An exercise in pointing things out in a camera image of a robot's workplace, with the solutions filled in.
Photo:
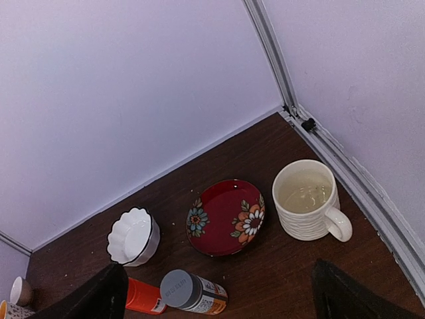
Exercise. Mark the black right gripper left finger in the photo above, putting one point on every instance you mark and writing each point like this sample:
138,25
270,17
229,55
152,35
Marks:
103,296

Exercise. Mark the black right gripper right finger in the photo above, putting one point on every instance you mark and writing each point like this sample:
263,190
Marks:
337,295

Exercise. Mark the orange pill bottle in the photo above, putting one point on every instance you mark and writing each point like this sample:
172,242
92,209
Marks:
144,298

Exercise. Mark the white fluted ceramic bowl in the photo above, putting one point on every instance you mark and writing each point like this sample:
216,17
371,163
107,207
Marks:
134,238

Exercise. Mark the grey capped vitamin bottle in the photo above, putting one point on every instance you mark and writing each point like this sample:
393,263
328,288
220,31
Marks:
189,292

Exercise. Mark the small beige cup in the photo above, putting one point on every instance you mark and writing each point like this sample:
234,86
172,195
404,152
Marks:
21,292

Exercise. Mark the floral mug yellow inside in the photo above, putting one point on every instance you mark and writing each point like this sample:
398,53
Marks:
12,311

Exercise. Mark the cream ribbed ceramic mug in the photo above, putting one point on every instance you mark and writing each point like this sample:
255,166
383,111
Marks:
307,202

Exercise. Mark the red floral saucer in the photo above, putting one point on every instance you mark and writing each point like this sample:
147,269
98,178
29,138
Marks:
225,218

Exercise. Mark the aluminium frame post left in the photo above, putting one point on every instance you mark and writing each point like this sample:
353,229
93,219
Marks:
15,244

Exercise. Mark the aluminium frame post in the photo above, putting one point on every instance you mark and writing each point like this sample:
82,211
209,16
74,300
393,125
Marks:
259,17
15,244

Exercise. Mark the aluminium frame post right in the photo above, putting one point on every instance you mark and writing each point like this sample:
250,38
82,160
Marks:
259,17

